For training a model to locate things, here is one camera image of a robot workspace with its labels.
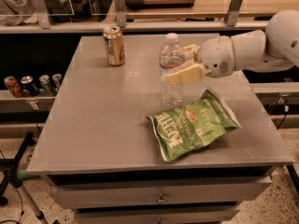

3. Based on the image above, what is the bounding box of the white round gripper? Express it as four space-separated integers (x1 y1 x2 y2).
164 36 235 85

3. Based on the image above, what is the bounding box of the clear plastic water bottle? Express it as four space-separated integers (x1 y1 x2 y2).
159 33 185 106

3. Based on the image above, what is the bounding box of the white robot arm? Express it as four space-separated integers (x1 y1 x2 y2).
161 10 299 85

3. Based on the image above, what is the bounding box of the green jalapeno chip bag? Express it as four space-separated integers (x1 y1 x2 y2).
147 88 241 162

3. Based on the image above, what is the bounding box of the gold soda can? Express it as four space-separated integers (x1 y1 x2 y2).
103 26 125 66

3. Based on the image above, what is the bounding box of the silver green soda can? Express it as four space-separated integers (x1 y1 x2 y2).
52 74 63 90

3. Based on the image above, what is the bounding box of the grey lower drawer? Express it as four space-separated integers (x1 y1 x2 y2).
74 205 239 224

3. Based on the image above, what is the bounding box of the grey drawer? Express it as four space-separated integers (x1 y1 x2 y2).
74 205 239 224
49 176 272 210

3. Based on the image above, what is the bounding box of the blue soda can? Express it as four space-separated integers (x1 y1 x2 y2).
21 76 39 96

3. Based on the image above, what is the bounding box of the grey upper drawer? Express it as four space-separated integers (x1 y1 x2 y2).
49 176 272 210

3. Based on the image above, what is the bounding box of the red soda can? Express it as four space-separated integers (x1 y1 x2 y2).
4 76 22 98

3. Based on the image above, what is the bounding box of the grey cloth pile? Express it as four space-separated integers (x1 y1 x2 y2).
0 0 72 26

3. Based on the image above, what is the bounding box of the black tripod stand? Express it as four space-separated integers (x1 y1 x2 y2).
0 133 35 206

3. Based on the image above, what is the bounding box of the right metal bracket post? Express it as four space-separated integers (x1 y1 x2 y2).
224 0 243 26

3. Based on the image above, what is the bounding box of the metal bracket post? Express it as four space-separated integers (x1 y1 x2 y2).
224 0 243 26
114 0 126 28
31 0 51 29

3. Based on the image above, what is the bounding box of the middle metal bracket post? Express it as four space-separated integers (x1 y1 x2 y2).
114 0 126 28

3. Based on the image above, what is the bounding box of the left metal bracket post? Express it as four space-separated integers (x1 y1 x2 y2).
31 0 51 29

